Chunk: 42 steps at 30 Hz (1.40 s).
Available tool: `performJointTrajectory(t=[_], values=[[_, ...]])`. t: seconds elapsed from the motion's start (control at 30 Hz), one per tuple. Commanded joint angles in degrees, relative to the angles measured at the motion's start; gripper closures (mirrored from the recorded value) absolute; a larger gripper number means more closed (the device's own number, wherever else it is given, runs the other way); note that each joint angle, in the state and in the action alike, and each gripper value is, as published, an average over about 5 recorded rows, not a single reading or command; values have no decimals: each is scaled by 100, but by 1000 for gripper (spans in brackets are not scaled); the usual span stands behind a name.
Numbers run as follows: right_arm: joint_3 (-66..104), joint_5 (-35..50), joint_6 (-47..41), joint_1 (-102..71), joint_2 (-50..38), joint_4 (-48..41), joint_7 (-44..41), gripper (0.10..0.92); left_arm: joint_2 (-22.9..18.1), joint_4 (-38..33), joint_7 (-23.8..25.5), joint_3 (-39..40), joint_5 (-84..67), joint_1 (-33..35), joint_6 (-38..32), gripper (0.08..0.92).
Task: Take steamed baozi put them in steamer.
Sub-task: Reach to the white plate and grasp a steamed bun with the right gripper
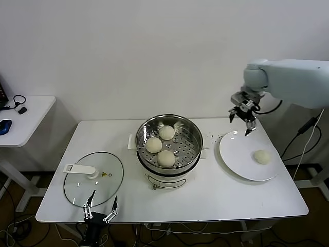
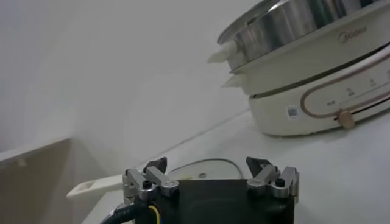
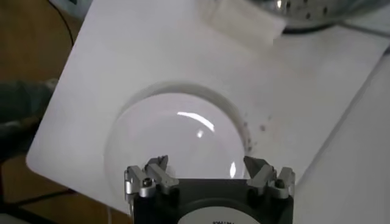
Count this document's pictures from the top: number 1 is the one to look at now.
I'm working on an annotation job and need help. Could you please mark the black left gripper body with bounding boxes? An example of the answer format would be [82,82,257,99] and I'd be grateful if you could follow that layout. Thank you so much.
[85,211,106,225]

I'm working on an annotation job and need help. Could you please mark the white desk with feet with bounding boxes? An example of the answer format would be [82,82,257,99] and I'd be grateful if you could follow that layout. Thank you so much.
[295,167,329,203]

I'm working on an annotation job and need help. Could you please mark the white side table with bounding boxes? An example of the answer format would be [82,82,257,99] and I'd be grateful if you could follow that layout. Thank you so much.
[0,96,57,214]

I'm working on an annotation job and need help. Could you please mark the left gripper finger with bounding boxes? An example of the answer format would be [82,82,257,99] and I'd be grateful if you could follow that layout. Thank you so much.
[102,195,119,223]
[82,189,96,220]

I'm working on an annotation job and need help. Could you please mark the white hanging cable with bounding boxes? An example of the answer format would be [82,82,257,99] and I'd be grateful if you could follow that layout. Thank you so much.
[292,108,326,182]

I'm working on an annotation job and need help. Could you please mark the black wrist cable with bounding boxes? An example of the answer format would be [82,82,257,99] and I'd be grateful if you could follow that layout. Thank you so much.
[254,99,283,114]

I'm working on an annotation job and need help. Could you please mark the white steamed baozi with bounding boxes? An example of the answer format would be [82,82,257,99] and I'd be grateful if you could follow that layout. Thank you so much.
[253,149,272,165]
[157,150,176,167]
[145,137,163,154]
[159,125,175,141]

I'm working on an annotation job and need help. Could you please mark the white round plate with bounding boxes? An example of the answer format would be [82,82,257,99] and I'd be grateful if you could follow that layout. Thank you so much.
[218,131,280,182]

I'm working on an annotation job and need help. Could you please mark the blue computer mouse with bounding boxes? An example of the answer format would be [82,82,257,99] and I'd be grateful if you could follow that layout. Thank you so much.
[0,119,13,136]

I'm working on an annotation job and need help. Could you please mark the glass pot lid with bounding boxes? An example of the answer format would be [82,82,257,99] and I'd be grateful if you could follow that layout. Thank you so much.
[63,151,124,208]

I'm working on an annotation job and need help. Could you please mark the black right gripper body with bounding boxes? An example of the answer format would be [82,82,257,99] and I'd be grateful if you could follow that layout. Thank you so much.
[235,101,258,121]

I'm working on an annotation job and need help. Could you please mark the black power adapter cable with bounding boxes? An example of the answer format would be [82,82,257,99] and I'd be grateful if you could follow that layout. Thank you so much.
[279,113,323,162]

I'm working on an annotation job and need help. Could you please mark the black earphone cable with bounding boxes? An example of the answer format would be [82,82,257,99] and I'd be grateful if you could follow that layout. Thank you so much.
[1,95,28,111]

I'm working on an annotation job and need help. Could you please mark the black monitor red display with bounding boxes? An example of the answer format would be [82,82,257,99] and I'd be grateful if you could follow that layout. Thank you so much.
[0,74,9,109]

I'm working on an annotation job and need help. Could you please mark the stainless steel steamer basket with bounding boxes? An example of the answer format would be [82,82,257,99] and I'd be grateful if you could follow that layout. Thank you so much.
[135,115,204,172]

